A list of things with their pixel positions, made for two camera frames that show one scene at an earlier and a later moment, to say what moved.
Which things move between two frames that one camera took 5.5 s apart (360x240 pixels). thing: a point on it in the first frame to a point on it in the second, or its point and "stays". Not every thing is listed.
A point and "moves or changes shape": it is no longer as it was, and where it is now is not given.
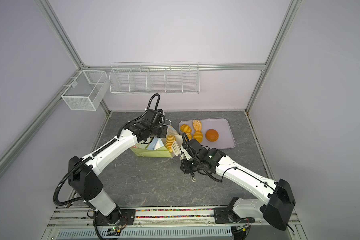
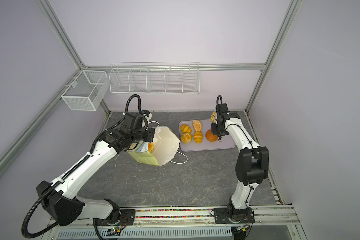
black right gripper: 185,169 to 214,130
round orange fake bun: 212,135 stays
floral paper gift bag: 155,147 moves or changes shape
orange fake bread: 197,124 stays
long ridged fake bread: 170,138 to 213,117
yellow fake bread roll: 185,128 stays
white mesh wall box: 86,90 stays
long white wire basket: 179,77 stays
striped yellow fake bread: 198,135 stays
